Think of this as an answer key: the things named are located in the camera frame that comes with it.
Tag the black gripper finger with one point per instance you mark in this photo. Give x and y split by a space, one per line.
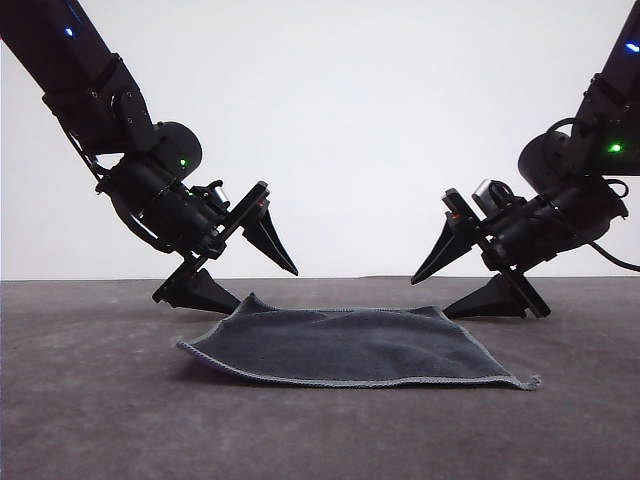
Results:
492 302
267 235
205 295
452 245

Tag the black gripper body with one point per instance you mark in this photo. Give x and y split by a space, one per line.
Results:
150 205
565 220

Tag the purple towel with grey hem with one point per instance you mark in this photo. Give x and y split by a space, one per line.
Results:
350 350

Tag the grey table cloth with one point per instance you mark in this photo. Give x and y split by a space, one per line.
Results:
100 425

